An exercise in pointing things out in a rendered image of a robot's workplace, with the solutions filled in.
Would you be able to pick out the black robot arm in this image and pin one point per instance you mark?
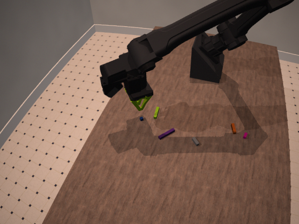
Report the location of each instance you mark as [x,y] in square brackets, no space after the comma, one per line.
[146,50]

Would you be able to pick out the grey rectangular bar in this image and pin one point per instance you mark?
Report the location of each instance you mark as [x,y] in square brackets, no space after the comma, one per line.
[195,141]

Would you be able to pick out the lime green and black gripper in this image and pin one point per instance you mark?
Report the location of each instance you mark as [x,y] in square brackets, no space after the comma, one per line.
[146,93]

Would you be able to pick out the purple rod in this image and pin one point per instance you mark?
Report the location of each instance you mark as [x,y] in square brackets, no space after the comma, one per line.
[166,133]

